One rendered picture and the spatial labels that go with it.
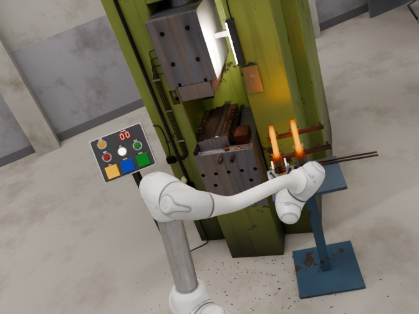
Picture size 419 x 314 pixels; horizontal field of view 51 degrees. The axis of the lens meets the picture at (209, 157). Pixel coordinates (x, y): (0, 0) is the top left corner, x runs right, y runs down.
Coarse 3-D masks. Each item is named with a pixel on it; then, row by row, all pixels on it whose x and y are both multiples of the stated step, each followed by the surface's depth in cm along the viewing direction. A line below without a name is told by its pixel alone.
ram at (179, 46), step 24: (192, 0) 251; (168, 24) 237; (192, 24) 234; (216, 24) 263; (168, 48) 244; (192, 48) 242; (216, 48) 256; (168, 72) 253; (192, 72) 250; (216, 72) 249
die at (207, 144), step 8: (232, 104) 304; (216, 112) 302; (208, 120) 298; (216, 120) 292; (224, 120) 287; (208, 128) 286; (224, 128) 279; (200, 136) 282; (208, 136) 277; (224, 136) 271; (200, 144) 278; (208, 144) 276; (216, 144) 275; (224, 144) 274
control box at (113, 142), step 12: (120, 132) 273; (132, 132) 273; (144, 132) 274; (96, 144) 272; (108, 144) 273; (120, 144) 273; (132, 144) 273; (144, 144) 274; (96, 156) 272; (120, 156) 273; (132, 156) 273; (120, 168) 273; (144, 168) 274; (108, 180) 273
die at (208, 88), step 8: (224, 64) 287; (216, 80) 265; (184, 88) 257; (192, 88) 256; (200, 88) 255; (208, 88) 254; (216, 88) 262; (184, 96) 260; (192, 96) 259; (200, 96) 258; (208, 96) 257
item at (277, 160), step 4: (272, 128) 252; (272, 132) 249; (272, 136) 245; (272, 140) 242; (276, 140) 243; (272, 144) 239; (276, 144) 238; (272, 148) 235; (276, 148) 234; (276, 152) 231; (276, 156) 228; (280, 156) 226; (276, 160) 223; (280, 160) 222; (276, 164) 220; (280, 164) 219; (280, 168) 219; (280, 172) 220
